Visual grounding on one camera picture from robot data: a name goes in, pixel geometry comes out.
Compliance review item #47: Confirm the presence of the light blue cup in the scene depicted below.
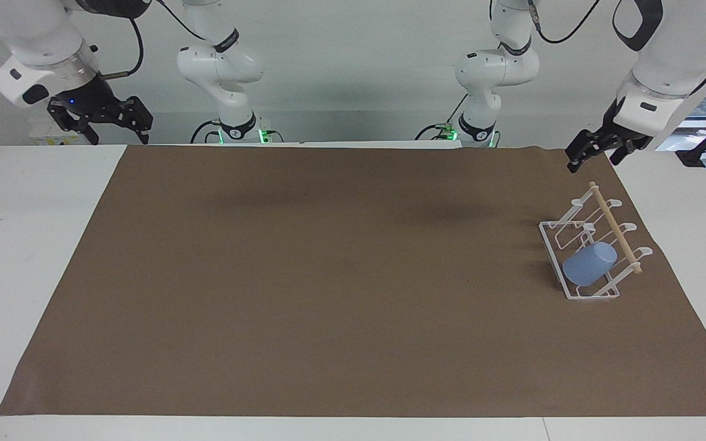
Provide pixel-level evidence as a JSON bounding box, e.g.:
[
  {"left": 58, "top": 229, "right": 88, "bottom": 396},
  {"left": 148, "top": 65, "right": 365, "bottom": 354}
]
[{"left": 562, "top": 241, "right": 619, "bottom": 287}]

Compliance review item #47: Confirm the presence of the white wire cup holder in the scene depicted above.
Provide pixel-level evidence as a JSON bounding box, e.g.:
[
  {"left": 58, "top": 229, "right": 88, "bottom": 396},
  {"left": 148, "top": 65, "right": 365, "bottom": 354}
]
[{"left": 538, "top": 181, "right": 655, "bottom": 301}]

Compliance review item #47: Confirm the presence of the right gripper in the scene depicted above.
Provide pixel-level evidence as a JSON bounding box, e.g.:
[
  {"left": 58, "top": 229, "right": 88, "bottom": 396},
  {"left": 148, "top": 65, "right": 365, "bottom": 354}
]
[{"left": 47, "top": 75, "right": 154, "bottom": 146}]

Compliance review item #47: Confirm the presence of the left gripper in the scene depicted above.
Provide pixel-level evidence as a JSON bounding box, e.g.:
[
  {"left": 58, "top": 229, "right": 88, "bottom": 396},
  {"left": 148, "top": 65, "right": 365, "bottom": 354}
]
[{"left": 565, "top": 97, "right": 654, "bottom": 174}]

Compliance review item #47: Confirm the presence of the black cable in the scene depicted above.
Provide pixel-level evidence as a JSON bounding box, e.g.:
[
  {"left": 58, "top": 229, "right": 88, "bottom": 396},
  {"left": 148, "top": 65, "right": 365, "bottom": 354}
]
[
  {"left": 527, "top": 0, "right": 602, "bottom": 45},
  {"left": 98, "top": 16, "right": 146, "bottom": 81},
  {"left": 190, "top": 119, "right": 224, "bottom": 145},
  {"left": 154, "top": 0, "right": 226, "bottom": 43},
  {"left": 414, "top": 92, "right": 471, "bottom": 142}
]

